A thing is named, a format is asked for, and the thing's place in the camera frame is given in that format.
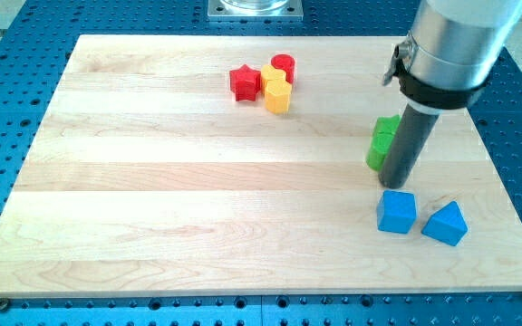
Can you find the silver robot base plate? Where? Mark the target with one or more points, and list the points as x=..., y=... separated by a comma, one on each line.
x=254, y=10

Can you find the red cylinder block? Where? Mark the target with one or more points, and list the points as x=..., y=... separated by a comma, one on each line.
x=285, y=62

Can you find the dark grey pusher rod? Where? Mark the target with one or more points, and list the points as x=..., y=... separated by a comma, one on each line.
x=417, y=123

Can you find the yellow hexagon block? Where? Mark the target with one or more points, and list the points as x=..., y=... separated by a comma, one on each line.
x=278, y=96

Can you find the red star block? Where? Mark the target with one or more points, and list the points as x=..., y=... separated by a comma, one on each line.
x=245, y=83

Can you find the blue triangle block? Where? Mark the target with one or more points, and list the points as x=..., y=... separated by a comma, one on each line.
x=446, y=225

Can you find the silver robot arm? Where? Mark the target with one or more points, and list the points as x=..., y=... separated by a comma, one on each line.
x=445, y=61

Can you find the left board clamp screw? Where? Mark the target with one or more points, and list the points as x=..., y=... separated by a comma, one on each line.
x=4, y=304

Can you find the yellow heart block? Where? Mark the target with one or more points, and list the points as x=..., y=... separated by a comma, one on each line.
x=269, y=73

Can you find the wooden board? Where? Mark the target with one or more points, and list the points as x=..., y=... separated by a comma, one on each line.
x=147, y=178

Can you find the blue cube block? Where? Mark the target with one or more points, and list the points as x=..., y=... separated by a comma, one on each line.
x=396, y=212

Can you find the green circle block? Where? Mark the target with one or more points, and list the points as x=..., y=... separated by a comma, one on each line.
x=378, y=150

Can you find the green star block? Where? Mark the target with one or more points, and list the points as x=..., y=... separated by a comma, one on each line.
x=386, y=125

